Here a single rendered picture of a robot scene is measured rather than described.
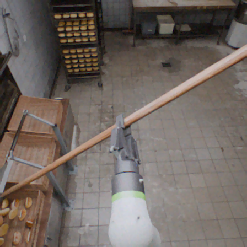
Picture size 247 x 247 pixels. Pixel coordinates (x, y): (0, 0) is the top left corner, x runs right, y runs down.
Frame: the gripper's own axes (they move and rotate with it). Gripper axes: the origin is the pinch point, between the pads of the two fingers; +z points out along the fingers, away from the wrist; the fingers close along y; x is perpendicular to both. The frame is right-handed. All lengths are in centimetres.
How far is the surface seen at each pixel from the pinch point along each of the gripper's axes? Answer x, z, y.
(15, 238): -154, -7, 40
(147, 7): -13, 415, 125
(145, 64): -77, 338, 188
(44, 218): -143, 10, 58
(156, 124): -79, 166, 188
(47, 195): -144, 31, 57
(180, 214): -75, 24, 193
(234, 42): 99, 396, 319
